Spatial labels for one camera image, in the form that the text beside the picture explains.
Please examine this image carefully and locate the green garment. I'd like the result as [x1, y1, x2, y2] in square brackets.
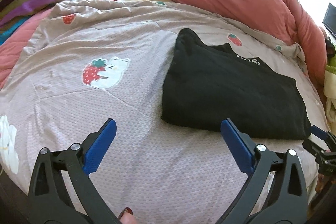
[327, 55, 336, 67]

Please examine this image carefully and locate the pink duvet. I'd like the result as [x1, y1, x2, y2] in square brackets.
[172, 0, 327, 88]

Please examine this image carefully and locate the pink quilted bedsheet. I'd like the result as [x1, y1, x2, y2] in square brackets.
[0, 8, 52, 88]

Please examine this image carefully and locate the beige strawberry bear quilt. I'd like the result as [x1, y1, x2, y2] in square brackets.
[1, 0, 328, 223]

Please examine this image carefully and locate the black long-sleeve shirt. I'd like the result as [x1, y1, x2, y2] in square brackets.
[161, 28, 311, 140]

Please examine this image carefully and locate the cream fleece blanket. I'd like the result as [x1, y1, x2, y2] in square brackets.
[324, 71, 336, 123]

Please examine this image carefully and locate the left hand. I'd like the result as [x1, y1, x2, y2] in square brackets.
[118, 207, 137, 224]

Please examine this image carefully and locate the black monitor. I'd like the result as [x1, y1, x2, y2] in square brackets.
[322, 3, 336, 37]

